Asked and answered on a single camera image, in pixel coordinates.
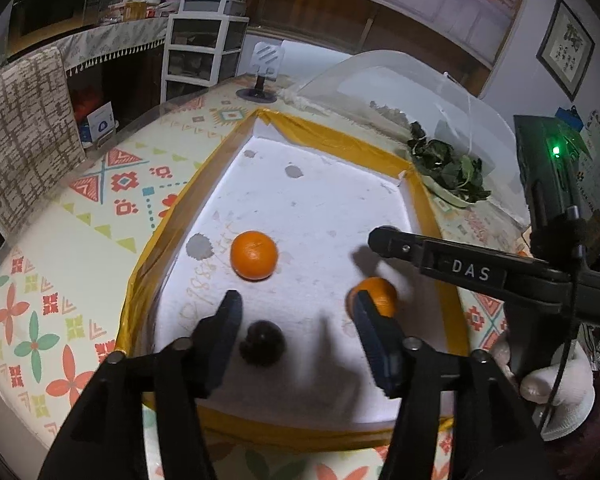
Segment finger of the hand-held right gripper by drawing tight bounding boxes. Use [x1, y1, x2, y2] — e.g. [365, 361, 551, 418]
[368, 226, 578, 306]

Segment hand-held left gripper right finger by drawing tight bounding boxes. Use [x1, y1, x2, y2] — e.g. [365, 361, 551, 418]
[354, 290, 556, 480]

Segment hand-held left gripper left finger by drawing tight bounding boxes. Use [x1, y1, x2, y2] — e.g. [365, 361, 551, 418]
[37, 290, 244, 480]

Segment orange mandarin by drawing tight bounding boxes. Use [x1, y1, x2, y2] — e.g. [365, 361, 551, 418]
[230, 230, 279, 281]
[346, 276, 399, 318]

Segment white foam tray yellow tape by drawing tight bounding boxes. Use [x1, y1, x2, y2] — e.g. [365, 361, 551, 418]
[115, 107, 473, 453]

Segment person's right hand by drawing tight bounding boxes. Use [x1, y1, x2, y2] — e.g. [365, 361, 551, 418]
[492, 332, 597, 442]

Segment dark purple round fruit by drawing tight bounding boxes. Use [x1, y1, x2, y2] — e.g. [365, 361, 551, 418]
[237, 320, 287, 367]

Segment pale oval plate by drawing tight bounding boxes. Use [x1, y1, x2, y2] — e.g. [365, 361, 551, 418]
[420, 167, 481, 209]

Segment leafy green vegetables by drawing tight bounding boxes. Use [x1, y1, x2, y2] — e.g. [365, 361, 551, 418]
[406, 121, 493, 204]

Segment framed calligraphy picture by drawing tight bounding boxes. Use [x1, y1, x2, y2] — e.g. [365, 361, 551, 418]
[535, 0, 597, 103]

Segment white mesh food cover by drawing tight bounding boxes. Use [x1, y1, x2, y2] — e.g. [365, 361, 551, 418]
[279, 49, 532, 222]

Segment blue and white box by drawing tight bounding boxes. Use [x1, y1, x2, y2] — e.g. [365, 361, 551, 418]
[76, 101, 117, 148]

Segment phone stand with striped card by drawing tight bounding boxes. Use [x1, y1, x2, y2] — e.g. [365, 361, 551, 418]
[235, 40, 287, 104]

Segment white plastic drawer unit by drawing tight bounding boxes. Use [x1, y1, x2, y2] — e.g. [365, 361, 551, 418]
[161, 13, 251, 104]

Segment patterned chair back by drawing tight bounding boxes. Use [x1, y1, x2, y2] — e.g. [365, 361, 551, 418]
[0, 46, 87, 240]

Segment tasselled counter cloth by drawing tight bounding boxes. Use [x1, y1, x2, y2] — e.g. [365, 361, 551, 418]
[55, 14, 175, 80]

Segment microwave oven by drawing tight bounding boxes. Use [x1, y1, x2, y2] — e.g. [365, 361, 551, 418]
[7, 0, 107, 45]

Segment black cable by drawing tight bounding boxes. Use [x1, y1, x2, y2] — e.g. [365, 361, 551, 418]
[537, 205, 583, 433]

